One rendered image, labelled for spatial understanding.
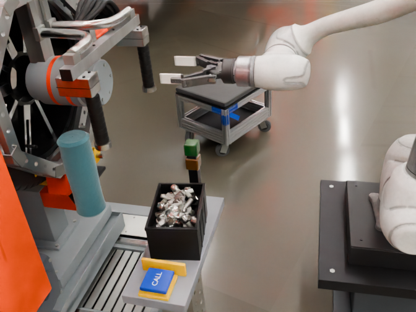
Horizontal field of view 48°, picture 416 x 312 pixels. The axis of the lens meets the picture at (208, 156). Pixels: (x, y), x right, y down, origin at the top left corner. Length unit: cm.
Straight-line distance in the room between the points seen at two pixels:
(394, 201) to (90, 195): 83
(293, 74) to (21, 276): 85
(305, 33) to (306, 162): 111
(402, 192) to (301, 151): 134
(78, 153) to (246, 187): 113
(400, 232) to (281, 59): 55
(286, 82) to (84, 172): 62
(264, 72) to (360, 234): 57
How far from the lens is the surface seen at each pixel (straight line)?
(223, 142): 241
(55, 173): 144
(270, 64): 133
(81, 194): 140
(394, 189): 127
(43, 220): 174
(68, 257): 173
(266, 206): 216
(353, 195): 166
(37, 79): 138
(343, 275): 147
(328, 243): 156
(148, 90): 149
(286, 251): 195
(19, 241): 107
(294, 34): 145
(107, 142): 123
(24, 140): 149
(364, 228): 153
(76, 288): 171
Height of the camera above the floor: 137
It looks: 33 degrees down
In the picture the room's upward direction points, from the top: 5 degrees counter-clockwise
